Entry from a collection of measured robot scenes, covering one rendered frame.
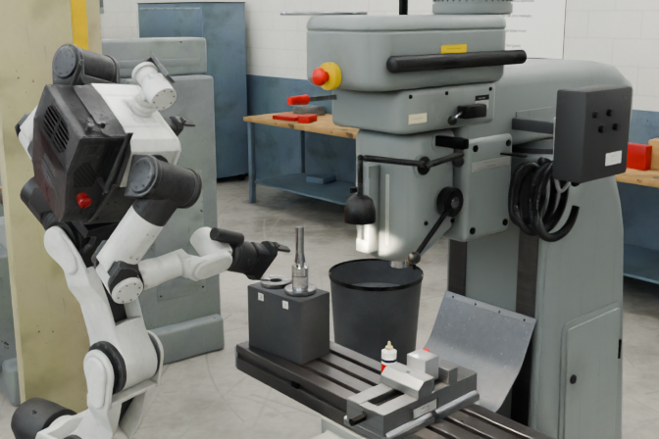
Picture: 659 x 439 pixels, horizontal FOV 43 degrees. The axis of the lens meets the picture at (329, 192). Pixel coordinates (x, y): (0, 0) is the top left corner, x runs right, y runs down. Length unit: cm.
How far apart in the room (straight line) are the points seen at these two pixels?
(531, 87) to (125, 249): 109
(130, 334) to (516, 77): 119
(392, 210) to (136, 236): 59
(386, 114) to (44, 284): 198
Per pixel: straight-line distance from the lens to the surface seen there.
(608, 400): 267
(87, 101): 204
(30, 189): 238
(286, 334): 238
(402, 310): 404
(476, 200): 207
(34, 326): 352
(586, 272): 242
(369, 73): 177
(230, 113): 939
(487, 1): 209
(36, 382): 361
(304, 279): 235
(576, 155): 196
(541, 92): 225
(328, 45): 185
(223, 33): 928
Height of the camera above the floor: 190
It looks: 12 degrees down
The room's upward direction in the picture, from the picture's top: straight up
